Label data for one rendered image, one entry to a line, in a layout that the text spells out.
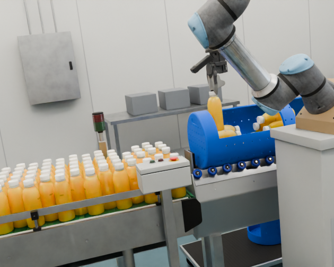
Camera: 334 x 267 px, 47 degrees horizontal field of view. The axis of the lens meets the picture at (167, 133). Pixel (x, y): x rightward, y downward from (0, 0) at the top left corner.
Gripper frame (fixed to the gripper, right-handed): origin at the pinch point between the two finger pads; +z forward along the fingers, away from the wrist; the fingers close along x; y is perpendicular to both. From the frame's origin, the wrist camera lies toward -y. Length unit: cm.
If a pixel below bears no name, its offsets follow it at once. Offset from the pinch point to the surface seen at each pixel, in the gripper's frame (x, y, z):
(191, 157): -4.6, -16.6, 28.6
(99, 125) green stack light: 33, -54, 12
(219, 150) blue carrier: -13.7, -5.6, 25.4
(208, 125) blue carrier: -10.7, -8.2, 13.6
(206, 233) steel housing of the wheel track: -7, -14, 67
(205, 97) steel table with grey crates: 266, 93, 32
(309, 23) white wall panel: 355, 306, -43
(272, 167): -11.0, 22.0, 40.1
